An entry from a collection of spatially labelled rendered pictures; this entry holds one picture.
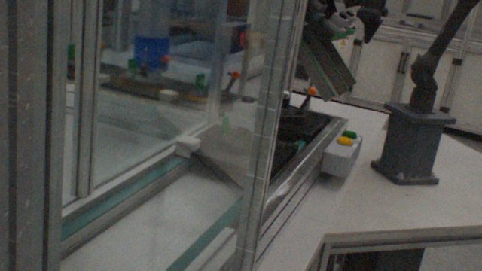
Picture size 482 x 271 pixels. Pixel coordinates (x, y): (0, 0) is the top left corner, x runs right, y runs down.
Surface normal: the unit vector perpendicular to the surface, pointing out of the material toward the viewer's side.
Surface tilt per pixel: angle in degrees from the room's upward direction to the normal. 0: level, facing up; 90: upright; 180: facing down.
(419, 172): 90
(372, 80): 90
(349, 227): 0
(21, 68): 90
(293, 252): 0
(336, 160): 90
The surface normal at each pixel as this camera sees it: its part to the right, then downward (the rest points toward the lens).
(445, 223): 0.14, -0.94
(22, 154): 0.92, 0.24
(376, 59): -0.43, 0.24
